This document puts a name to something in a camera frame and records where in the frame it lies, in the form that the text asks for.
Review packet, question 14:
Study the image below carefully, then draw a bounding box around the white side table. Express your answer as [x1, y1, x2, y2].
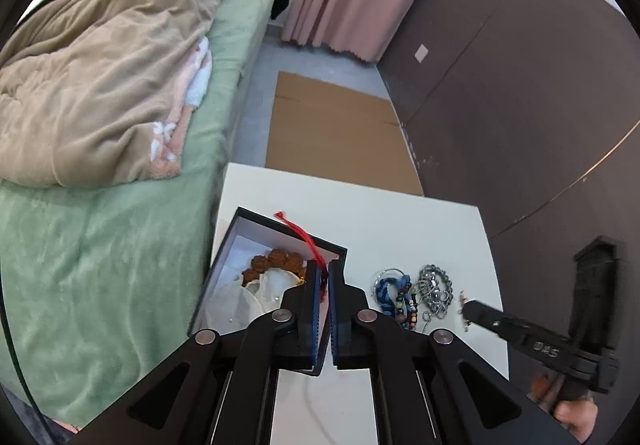
[210, 162, 511, 445]

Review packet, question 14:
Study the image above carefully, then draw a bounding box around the black jewelry box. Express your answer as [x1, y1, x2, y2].
[187, 208, 348, 376]

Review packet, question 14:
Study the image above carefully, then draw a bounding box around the person's right hand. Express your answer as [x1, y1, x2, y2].
[532, 370, 598, 443]

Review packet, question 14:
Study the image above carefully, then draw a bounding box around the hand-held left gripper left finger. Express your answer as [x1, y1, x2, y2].
[75, 260, 328, 445]

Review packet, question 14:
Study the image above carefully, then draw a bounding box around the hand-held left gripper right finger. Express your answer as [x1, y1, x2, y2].
[327, 261, 576, 445]

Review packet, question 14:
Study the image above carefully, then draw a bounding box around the brown bead bracelet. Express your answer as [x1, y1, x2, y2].
[241, 249, 307, 286]
[272, 211, 331, 298]

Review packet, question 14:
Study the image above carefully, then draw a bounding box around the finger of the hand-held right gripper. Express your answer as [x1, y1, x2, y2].
[462, 300, 528, 346]

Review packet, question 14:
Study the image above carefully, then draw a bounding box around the bed with green sheet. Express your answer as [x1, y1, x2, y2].
[0, 0, 278, 426]

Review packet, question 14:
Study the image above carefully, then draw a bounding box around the flat cardboard sheet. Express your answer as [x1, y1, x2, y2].
[265, 70, 426, 197]

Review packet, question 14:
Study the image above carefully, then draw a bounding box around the blue cord bracelet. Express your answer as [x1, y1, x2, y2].
[372, 267, 413, 313]

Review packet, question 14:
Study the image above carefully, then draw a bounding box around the pink floral cloth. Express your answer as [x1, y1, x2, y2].
[150, 35, 213, 178]

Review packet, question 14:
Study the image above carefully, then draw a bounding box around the black cable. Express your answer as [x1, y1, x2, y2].
[0, 275, 56, 445]

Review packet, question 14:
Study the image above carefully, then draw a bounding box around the silver chain bracelet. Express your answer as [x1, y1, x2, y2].
[415, 264, 455, 333]

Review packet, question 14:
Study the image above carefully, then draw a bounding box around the white cloth pouch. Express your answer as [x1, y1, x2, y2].
[202, 270, 301, 331]

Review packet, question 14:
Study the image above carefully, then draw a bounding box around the beige blanket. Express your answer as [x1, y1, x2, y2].
[0, 0, 223, 188]

